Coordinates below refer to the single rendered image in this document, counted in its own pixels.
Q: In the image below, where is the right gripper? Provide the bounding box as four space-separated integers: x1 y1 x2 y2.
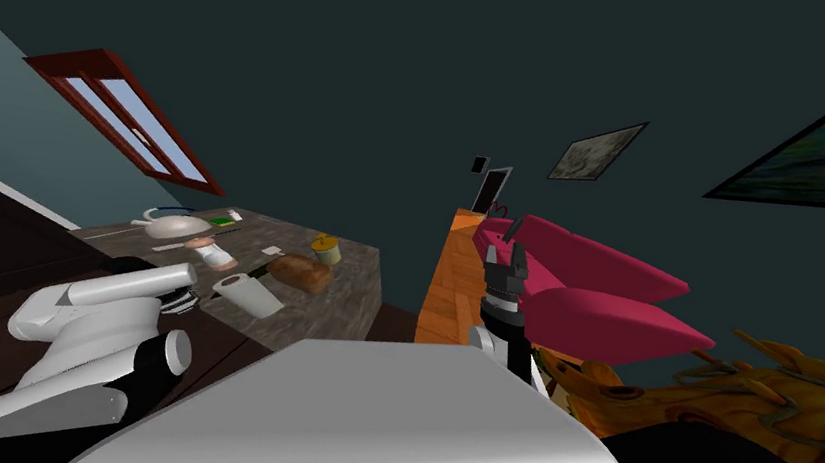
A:
480 238 534 307

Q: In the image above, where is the orange wooden cabinet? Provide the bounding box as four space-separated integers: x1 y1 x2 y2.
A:
412 201 501 353

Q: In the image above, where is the red sofa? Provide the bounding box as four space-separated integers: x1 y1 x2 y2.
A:
456 207 731 379

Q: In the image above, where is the grey-brown table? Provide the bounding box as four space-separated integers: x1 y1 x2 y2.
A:
56 183 395 367

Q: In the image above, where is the yellow mug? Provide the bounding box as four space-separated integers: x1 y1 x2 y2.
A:
308 231 346 269

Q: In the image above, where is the brown bread loaf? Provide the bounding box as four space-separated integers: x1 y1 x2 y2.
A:
263 250 337 299

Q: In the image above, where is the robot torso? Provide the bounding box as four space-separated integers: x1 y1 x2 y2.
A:
60 290 713 463

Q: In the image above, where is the white paper roll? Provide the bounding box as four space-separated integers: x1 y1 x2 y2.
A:
207 270 289 323

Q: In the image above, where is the orange leafy plant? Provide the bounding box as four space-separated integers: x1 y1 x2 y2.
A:
520 301 825 463

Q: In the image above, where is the pink and white cup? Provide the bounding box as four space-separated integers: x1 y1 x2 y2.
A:
180 233 242 275

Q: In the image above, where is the white teapot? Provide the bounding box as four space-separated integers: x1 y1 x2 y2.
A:
128 199 214 248

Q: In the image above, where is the red-framed window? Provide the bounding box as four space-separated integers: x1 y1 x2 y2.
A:
8 37 245 198

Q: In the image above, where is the black picture frame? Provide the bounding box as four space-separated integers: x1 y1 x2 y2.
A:
470 162 515 219

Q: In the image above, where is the small grey wall picture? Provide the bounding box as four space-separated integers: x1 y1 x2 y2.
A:
546 109 651 194

